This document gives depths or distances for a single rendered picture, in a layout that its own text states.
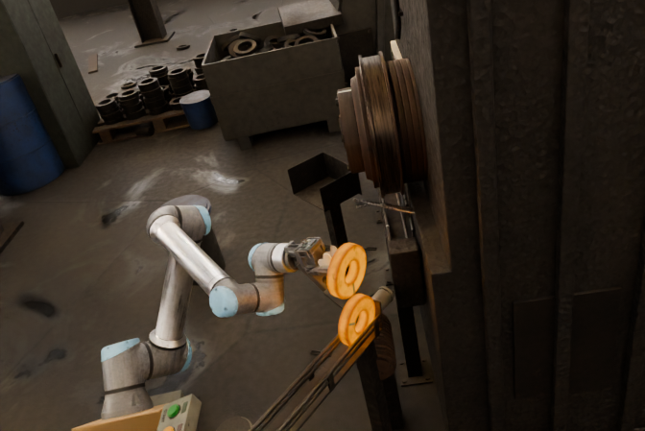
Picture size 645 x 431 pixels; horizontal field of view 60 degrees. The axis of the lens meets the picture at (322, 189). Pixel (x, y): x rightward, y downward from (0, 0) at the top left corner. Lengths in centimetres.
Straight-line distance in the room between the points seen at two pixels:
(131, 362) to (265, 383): 60
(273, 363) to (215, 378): 27
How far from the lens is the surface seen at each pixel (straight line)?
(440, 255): 165
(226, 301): 168
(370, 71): 172
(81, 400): 296
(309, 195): 257
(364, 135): 169
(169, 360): 243
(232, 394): 262
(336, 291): 155
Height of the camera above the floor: 192
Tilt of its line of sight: 31 degrees down
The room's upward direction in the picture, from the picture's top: 13 degrees counter-clockwise
